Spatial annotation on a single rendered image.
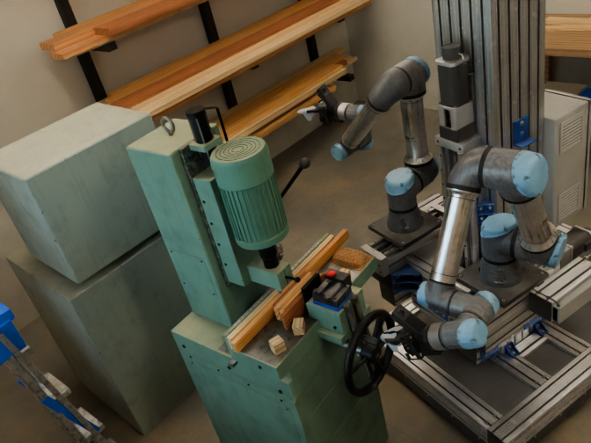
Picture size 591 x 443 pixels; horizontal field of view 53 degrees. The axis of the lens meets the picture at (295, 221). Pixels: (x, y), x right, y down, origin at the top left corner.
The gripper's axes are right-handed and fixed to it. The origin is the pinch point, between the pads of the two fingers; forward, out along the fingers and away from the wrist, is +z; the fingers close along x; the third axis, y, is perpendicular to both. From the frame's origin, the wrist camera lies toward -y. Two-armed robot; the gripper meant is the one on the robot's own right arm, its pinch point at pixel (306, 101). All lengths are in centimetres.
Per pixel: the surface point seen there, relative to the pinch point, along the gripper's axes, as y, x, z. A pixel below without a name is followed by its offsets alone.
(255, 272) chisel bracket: 7, -87, -48
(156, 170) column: -34, -91, -27
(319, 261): 23, -63, -52
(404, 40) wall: 94, 230, 118
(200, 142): -40, -80, -41
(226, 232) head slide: -11, -89, -45
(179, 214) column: -18, -93, -30
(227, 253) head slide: -2, -90, -42
